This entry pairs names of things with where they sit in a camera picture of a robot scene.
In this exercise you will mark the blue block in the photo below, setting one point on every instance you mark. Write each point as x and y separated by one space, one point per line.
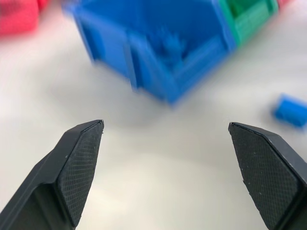
290 111

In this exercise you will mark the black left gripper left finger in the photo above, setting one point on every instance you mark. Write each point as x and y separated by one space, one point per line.
74 165

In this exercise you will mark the green plastic bin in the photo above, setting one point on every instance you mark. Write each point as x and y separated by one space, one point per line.
251 19

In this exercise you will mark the blue plastic bin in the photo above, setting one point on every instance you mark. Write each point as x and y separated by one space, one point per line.
153 45

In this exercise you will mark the red block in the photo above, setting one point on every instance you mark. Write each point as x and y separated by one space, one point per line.
18 15

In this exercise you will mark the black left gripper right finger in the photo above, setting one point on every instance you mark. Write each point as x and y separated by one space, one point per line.
266 172

